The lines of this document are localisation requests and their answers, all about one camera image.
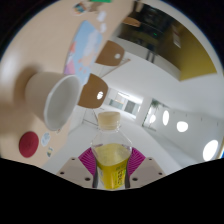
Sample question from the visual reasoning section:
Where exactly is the round ceiling lights group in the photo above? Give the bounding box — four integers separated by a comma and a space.
148, 109, 219, 163

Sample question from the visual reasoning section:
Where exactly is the flat round red coaster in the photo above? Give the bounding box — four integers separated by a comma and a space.
18, 131, 40, 159

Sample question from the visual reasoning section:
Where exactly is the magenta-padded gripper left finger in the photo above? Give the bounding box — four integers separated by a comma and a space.
56, 147, 98, 189

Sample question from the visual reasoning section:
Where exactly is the light blue printed sheet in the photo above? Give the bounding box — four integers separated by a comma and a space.
63, 19, 104, 77

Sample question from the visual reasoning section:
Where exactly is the white paper card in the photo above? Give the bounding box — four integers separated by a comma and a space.
96, 11, 108, 23
99, 22, 108, 34

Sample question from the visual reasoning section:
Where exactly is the white ceramic mug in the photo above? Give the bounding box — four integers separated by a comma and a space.
24, 71, 83, 132

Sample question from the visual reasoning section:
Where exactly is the wooden chair with round hole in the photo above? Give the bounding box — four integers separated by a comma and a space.
77, 73, 109, 110
94, 40, 126, 67

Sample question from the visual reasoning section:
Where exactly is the small multicoloured object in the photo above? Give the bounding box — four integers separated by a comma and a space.
73, 1, 88, 16

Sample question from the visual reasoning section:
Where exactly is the green potted plant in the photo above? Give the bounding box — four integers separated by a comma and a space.
146, 98, 168, 118

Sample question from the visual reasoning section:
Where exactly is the small colourful card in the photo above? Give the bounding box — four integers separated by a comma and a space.
40, 131, 52, 148

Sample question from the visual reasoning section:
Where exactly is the small wooden chair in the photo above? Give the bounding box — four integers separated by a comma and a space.
122, 16, 142, 28

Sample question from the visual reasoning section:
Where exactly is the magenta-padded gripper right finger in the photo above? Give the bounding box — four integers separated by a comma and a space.
127, 147, 166, 189

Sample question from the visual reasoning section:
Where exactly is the yellow-labelled clear drink bottle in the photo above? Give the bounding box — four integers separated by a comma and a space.
90, 111, 133, 190

